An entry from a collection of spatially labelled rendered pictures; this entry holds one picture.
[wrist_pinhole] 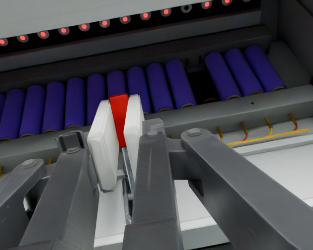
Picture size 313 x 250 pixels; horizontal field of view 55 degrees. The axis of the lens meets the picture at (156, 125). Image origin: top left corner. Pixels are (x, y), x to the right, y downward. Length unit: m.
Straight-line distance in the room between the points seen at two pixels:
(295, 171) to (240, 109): 0.06
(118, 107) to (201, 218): 0.10
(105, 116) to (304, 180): 0.16
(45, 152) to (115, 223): 0.08
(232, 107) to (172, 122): 0.05
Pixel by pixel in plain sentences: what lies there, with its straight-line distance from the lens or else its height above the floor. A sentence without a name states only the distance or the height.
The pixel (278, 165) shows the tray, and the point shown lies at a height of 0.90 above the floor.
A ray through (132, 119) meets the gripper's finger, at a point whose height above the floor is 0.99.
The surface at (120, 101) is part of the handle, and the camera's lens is 0.19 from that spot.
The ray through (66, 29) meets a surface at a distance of 0.32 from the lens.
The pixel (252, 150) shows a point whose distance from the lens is 0.25.
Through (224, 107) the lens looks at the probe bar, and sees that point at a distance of 0.26.
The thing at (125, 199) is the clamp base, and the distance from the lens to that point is 0.21.
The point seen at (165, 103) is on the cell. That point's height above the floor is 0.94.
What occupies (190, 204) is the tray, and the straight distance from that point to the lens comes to 0.23.
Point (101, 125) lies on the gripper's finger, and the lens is 0.15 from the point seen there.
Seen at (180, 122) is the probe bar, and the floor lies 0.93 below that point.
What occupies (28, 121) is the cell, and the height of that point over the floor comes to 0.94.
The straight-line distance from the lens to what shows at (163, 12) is 0.32.
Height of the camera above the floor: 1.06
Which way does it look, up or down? 30 degrees down
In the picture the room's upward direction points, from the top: 10 degrees counter-clockwise
